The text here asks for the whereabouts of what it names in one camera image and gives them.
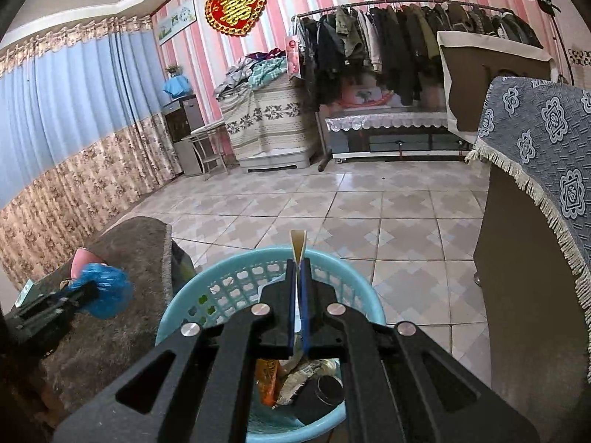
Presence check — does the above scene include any silver snack packet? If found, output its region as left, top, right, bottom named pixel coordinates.
left=272, top=360, right=340, bottom=409

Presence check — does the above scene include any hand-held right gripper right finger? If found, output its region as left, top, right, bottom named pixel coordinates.
left=298, top=258, right=541, bottom=443

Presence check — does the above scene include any orange snack wrapper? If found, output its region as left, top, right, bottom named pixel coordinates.
left=256, top=359, right=283, bottom=407

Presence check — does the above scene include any landscape wall picture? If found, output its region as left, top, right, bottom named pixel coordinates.
left=158, top=0, right=197, bottom=46

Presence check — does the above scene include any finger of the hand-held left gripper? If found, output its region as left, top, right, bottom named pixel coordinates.
left=60, top=281, right=101, bottom=309

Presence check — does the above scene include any blue and floral curtain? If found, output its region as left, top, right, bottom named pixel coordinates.
left=0, top=15, right=183, bottom=287

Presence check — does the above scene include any pink printed box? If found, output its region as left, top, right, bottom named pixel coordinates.
left=339, top=84, right=402, bottom=109

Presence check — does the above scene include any black low cabinet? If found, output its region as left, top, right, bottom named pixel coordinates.
left=325, top=106, right=476, bottom=163

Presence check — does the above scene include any blue plastic bag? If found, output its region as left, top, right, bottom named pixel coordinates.
left=67, top=263, right=134, bottom=319

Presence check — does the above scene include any pile of clothes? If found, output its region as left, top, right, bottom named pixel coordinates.
left=215, top=48, right=289, bottom=97

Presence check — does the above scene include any pink pig pot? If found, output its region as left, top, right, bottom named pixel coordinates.
left=69, top=248, right=109, bottom=282

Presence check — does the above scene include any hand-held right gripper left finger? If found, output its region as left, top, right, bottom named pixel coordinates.
left=53, top=258, right=297, bottom=443

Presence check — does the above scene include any metal clothes rack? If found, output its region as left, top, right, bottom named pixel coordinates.
left=291, top=0, right=518, bottom=167

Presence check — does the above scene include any white lace cloth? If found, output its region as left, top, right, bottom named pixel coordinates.
left=325, top=111, right=451, bottom=134

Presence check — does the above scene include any white paper card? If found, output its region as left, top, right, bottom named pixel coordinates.
left=289, top=229, right=308, bottom=278

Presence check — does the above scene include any blue plastic basket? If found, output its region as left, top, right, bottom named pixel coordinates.
left=156, top=247, right=387, bottom=443

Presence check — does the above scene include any teal cardboard box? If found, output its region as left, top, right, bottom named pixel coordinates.
left=14, top=279, right=49, bottom=308

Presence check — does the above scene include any cloth-covered cabinet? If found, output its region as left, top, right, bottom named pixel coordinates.
left=218, top=76, right=319, bottom=174

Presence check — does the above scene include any pink hanging bag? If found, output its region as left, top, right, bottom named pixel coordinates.
left=284, top=34, right=303, bottom=81

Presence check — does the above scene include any row of hanging dark clothes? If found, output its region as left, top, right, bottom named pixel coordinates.
left=298, top=2, right=543, bottom=107

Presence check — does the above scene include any red heart wall decoration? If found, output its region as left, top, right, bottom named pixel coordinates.
left=205, top=0, right=269, bottom=37

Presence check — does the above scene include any blue patterned fringed cloth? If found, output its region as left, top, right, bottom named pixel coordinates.
left=466, top=75, right=591, bottom=379

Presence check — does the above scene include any black ribbed cup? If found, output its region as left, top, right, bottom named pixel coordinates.
left=293, top=375, right=345, bottom=425

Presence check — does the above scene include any brown sofa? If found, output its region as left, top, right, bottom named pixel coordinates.
left=473, top=161, right=591, bottom=443

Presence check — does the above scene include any brown chair with white trim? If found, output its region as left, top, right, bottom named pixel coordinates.
left=436, top=31, right=553, bottom=144

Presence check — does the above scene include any small metal table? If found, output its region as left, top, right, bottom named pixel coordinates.
left=181, top=122, right=230, bottom=181

